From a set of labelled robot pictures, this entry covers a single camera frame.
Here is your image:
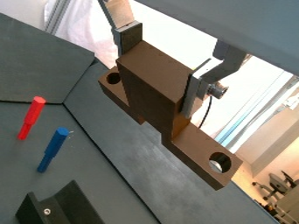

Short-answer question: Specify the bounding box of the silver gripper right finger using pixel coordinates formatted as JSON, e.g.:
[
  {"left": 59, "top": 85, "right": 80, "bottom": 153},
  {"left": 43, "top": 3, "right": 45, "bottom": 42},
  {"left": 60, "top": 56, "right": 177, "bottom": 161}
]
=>
[{"left": 181, "top": 40, "right": 247, "bottom": 118}]

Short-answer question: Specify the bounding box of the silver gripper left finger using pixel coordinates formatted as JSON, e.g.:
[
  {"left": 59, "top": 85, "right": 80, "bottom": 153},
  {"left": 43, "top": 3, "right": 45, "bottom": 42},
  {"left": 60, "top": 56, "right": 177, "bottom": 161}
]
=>
[{"left": 97, "top": 0, "right": 143, "bottom": 56}]

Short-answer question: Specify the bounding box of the brown cross-shaped block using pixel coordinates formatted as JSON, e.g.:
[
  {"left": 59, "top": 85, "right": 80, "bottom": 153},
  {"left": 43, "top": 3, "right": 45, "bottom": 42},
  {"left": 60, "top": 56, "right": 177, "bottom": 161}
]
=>
[{"left": 97, "top": 41, "right": 241, "bottom": 190}]

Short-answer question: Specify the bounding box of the red hexagonal peg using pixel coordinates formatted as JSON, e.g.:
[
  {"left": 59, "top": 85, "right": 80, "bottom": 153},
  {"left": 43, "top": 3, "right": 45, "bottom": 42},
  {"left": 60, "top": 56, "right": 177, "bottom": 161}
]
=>
[{"left": 17, "top": 96, "right": 47, "bottom": 140}]

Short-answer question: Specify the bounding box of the blue hexagonal peg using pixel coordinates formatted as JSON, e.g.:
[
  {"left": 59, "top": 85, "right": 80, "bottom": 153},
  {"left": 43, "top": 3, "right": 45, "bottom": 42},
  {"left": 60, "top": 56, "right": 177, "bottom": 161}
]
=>
[{"left": 37, "top": 127, "right": 69, "bottom": 172}]

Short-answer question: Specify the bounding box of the dark grey fixture bracket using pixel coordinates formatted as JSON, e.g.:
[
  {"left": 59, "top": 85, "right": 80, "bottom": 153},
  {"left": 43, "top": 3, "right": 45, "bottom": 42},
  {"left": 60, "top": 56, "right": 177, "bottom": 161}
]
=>
[{"left": 15, "top": 180, "right": 105, "bottom": 224}]

